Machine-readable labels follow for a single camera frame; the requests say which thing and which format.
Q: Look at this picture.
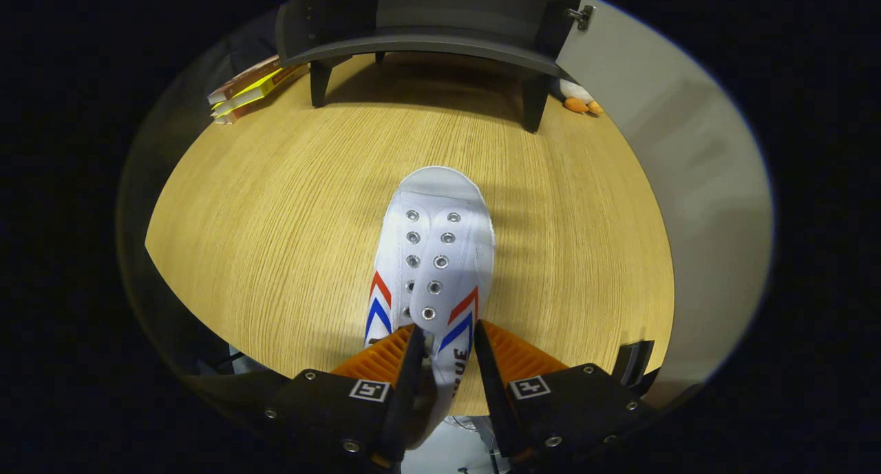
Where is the plush toy with orange feet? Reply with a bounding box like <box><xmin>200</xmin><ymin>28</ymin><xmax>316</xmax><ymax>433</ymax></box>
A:
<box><xmin>549</xmin><ymin>75</ymin><xmax>605</xmax><ymax>116</ymax></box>

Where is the dark grey shoe cabinet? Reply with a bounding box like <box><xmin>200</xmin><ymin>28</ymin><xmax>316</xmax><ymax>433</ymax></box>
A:
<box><xmin>275</xmin><ymin>0</ymin><xmax>596</xmax><ymax>134</ymax></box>

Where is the beige shoe cabinet door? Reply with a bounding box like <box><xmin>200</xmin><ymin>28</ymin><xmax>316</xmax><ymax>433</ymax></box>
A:
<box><xmin>556</xmin><ymin>0</ymin><xmax>773</xmax><ymax>406</ymax></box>

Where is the white canvas shoe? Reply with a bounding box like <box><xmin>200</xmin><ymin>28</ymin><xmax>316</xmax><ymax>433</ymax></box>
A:
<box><xmin>363</xmin><ymin>166</ymin><xmax>496</xmax><ymax>451</ymax></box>

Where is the black rectangular object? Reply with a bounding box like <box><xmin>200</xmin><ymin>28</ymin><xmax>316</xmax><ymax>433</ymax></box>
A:
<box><xmin>613</xmin><ymin>340</ymin><xmax>656</xmax><ymax>389</ymax></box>

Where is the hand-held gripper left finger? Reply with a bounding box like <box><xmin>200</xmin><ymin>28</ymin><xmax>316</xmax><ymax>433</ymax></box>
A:
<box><xmin>265</xmin><ymin>325</ymin><xmax>427</xmax><ymax>471</ymax></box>

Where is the yellow book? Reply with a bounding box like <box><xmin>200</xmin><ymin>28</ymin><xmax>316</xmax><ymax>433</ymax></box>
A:
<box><xmin>212</xmin><ymin>67</ymin><xmax>293</xmax><ymax>119</ymax></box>

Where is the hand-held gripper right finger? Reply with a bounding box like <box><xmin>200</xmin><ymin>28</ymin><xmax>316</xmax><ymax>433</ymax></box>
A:
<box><xmin>474</xmin><ymin>319</ymin><xmax>655</xmax><ymax>464</ymax></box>

